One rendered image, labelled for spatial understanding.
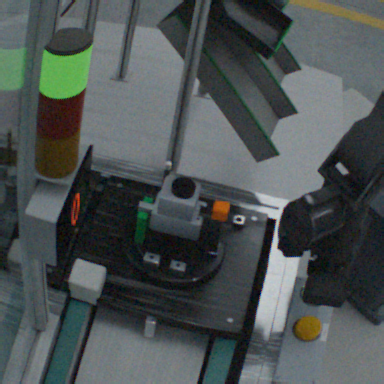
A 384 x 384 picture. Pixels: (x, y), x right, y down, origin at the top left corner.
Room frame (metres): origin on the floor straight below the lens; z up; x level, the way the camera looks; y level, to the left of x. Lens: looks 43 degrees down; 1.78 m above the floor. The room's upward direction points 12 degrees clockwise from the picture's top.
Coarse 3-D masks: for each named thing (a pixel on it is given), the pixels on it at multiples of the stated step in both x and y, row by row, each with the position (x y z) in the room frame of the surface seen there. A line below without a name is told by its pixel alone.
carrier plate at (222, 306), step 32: (128, 192) 0.83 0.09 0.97; (96, 224) 0.76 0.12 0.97; (224, 224) 0.81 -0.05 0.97; (256, 224) 0.82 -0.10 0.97; (96, 256) 0.70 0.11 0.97; (224, 256) 0.75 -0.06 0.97; (256, 256) 0.76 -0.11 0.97; (128, 288) 0.66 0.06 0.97; (160, 288) 0.67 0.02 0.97; (224, 288) 0.69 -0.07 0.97; (160, 320) 0.62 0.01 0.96; (192, 320) 0.62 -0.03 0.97; (224, 320) 0.63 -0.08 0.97
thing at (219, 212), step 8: (216, 200) 0.74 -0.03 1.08; (200, 208) 0.74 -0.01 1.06; (208, 208) 0.74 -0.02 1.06; (216, 208) 0.73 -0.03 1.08; (224, 208) 0.73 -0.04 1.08; (200, 216) 0.73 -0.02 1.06; (208, 216) 0.73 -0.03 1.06; (216, 216) 0.73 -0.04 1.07; (224, 216) 0.73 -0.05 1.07; (216, 224) 0.73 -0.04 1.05; (216, 232) 0.73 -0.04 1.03; (216, 240) 0.73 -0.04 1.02; (208, 248) 0.73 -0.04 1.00; (216, 248) 0.73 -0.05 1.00
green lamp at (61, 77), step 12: (48, 60) 0.53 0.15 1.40; (60, 60) 0.53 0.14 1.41; (72, 60) 0.53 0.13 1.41; (84, 60) 0.55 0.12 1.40; (48, 72) 0.53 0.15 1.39; (60, 72) 0.53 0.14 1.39; (72, 72) 0.54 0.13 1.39; (84, 72) 0.55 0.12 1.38; (48, 84) 0.53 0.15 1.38; (60, 84) 0.53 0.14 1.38; (72, 84) 0.54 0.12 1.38; (84, 84) 0.55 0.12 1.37; (48, 96) 0.53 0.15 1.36; (60, 96) 0.53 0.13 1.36
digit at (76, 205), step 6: (78, 186) 0.56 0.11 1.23; (78, 192) 0.56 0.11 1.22; (72, 198) 0.54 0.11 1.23; (78, 198) 0.57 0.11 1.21; (72, 204) 0.54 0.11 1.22; (78, 204) 0.57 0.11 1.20; (72, 210) 0.54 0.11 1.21; (78, 210) 0.57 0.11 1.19; (72, 216) 0.54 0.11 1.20; (78, 216) 0.57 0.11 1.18; (72, 222) 0.54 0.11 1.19; (72, 228) 0.54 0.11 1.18; (72, 234) 0.54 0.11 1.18
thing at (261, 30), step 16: (192, 0) 0.97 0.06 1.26; (224, 0) 1.03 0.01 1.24; (240, 0) 1.05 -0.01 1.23; (256, 0) 1.07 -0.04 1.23; (224, 16) 0.95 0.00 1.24; (240, 16) 1.00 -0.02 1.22; (256, 16) 1.03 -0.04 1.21; (272, 16) 1.06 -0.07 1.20; (240, 32) 0.95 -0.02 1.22; (256, 32) 0.99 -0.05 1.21; (272, 32) 1.02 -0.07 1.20; (256, 48) 0.94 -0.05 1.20; (272, 48) 0.94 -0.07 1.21
